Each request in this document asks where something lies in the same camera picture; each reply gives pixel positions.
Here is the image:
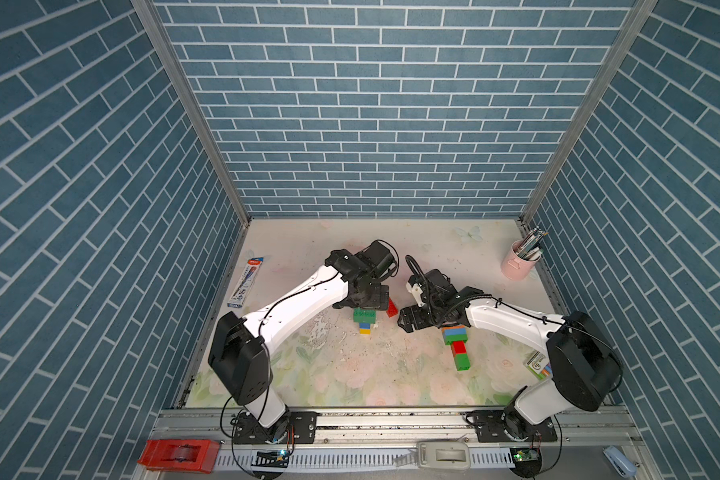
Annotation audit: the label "green long lego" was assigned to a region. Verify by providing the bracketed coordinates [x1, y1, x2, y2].
[443, 333, 468, 345]
[353, 308, 377, 325]

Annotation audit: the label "grey clamp handle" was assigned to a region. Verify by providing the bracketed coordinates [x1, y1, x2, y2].
[392, 441, 472, 471]

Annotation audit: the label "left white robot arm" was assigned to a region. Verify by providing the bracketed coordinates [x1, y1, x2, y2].
[208, 239, 400, 444]

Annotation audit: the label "light blue long lego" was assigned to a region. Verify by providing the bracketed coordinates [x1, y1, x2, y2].
[441, 326, 467, 336]

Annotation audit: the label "green small square lego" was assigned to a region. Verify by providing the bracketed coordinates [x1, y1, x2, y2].
[453, 353, 471, 371]

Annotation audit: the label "red small lego brick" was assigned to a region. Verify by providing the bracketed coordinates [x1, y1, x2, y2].
[450, 341, 467, 356]

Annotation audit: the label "pens in cup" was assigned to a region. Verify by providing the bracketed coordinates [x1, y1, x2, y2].
[514, 227, 548, 261]

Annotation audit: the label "light blue object corner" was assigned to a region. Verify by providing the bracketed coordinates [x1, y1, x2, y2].
[603, 446, 638, 479]

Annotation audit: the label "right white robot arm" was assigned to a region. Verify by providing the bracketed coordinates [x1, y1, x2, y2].
[397, 256, 624, 441]

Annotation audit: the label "pen package box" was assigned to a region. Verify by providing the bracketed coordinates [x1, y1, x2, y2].
[226, 257, 264, 309]

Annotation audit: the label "coloured marker pack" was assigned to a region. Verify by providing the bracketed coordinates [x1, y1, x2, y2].
[525, 352, 552, 380]

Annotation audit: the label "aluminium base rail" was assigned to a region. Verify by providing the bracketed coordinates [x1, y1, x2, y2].
[148, 406, 654, 478]

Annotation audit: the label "pink pen cup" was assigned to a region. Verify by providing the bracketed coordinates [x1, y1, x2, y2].
[500, 240, 541, 281]

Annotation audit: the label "red tool on rail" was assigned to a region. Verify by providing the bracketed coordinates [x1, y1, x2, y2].
[137, 439, 221, 474]

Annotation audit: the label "red long lego brick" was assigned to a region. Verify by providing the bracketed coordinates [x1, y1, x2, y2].
[386, 299, 399, 318]

